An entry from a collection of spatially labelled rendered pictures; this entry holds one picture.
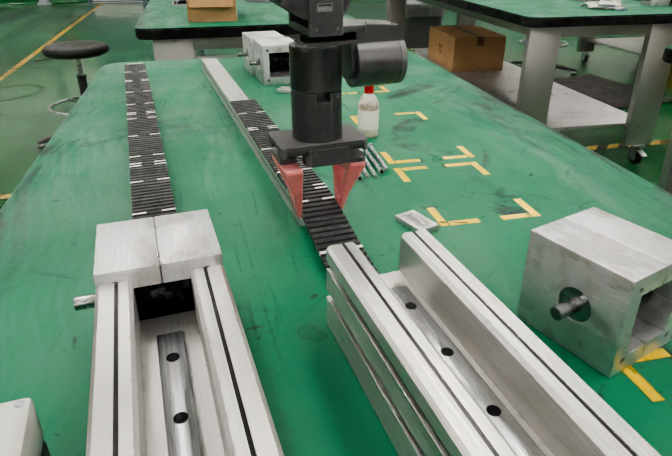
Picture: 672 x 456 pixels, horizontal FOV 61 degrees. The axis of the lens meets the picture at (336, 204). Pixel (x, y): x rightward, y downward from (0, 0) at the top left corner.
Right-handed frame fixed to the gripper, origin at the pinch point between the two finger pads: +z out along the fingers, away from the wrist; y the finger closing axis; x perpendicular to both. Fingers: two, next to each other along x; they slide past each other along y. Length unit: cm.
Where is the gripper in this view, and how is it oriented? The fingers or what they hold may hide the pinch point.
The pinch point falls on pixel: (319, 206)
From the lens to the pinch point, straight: 69.3
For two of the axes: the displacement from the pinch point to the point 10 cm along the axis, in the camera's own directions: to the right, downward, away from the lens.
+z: 0.1, 9.0, 4.3
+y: 9.4, -1.5, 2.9
